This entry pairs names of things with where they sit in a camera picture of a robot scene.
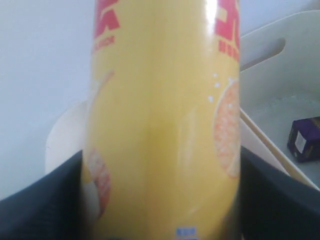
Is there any cream bin with triangle mark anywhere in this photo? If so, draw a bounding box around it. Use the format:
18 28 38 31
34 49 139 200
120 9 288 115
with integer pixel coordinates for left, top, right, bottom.
44 98 311 188

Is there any yellow chips can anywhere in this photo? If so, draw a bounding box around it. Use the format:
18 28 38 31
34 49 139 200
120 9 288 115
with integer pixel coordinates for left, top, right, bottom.
81 0 242 240

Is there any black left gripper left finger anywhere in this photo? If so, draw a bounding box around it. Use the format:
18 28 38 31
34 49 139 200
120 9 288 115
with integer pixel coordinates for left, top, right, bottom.
0 151 82 240

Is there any cream bin with square mark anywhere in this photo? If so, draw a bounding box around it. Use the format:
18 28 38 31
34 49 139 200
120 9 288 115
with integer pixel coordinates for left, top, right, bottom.
240 10 320 188

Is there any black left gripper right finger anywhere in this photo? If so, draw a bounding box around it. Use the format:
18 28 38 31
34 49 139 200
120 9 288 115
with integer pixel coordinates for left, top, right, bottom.
240 147 320 240

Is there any purple juice carton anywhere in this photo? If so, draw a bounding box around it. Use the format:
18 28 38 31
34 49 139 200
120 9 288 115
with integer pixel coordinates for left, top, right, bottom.
287 116 320 163

